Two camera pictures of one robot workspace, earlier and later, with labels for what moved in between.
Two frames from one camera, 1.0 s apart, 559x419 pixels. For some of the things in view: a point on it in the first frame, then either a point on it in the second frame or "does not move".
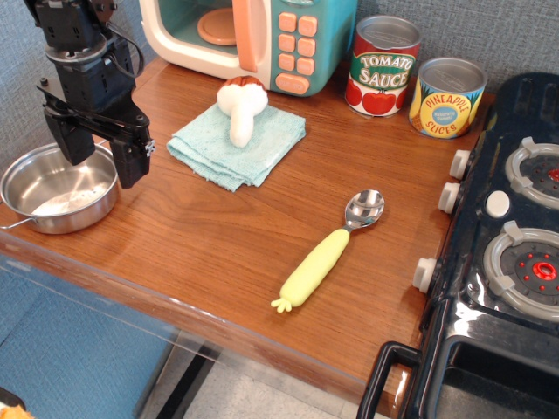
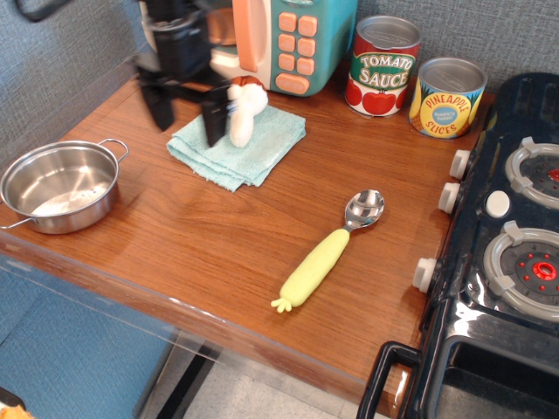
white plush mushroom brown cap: x=240 y=97 does not move
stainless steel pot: x=62 y=198 does not move
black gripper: x=93 y=92 -> x=182 y=42
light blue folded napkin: x=204 y=146 does not move
